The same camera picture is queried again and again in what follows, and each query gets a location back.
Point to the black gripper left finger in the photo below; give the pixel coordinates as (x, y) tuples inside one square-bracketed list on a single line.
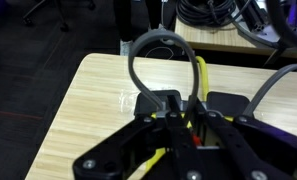
[(128, 140)]

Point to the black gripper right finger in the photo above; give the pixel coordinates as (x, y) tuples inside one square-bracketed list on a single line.
[(254, 143)]

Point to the person in dark trousers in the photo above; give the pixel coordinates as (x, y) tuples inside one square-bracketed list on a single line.
[(124, 20)]

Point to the black office chair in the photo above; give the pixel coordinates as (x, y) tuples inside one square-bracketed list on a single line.
[(64, 25)]

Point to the black aluminium extrusion rail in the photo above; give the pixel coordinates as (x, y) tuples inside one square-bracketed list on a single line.
[(254, 16)]

